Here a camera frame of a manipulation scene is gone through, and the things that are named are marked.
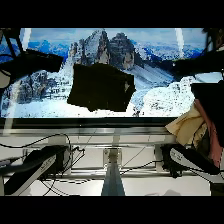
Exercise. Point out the pink garment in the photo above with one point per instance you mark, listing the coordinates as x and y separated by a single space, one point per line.
215 146

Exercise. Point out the cream garment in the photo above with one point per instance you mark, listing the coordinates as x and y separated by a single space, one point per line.
185 128

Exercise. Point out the black garment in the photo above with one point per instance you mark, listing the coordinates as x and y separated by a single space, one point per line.
210 100
100 87

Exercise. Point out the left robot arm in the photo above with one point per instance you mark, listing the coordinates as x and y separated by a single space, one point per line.
33 63

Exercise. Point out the silver frame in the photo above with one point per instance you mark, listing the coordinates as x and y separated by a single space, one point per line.
112 181

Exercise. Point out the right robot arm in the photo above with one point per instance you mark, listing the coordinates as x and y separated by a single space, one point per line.
200 63

